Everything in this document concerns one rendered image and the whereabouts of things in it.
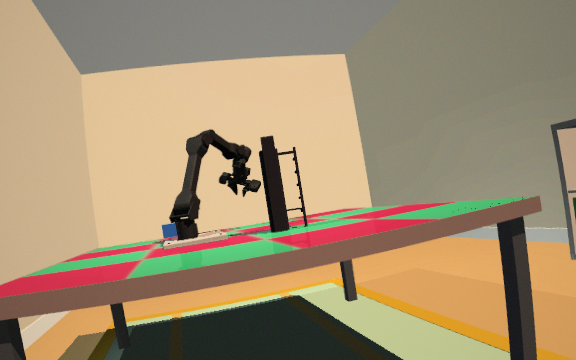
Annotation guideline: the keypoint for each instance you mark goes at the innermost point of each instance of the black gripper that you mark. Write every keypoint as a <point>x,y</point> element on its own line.
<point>249,185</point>

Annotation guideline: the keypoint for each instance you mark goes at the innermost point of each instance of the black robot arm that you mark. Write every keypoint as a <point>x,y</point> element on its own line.
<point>187,203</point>

